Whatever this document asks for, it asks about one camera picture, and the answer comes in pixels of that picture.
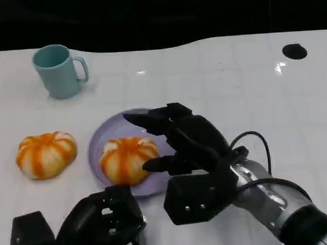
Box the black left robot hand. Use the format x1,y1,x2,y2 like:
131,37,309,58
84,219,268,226
53,183,148,245

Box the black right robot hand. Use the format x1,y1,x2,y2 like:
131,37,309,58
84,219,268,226
122,100,236,183

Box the lilac plate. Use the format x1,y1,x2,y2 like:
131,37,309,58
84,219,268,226
86,107,183,199

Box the black round table grommet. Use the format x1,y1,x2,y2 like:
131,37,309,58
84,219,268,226
281,43,308,61

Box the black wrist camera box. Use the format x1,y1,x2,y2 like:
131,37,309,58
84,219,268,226
9,210,56,245
162,171,239,226

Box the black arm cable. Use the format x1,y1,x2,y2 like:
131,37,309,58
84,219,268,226
228,128,314,206

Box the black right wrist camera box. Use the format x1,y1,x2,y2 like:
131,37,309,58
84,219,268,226
162,171,239,226

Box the pale green mug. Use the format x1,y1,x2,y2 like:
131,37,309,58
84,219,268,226
31,43,90,100

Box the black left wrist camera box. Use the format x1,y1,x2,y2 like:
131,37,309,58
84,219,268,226
9,210,56,245

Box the orange and white bread roll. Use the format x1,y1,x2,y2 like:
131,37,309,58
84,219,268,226
14,131,79,181
99,136,161,187

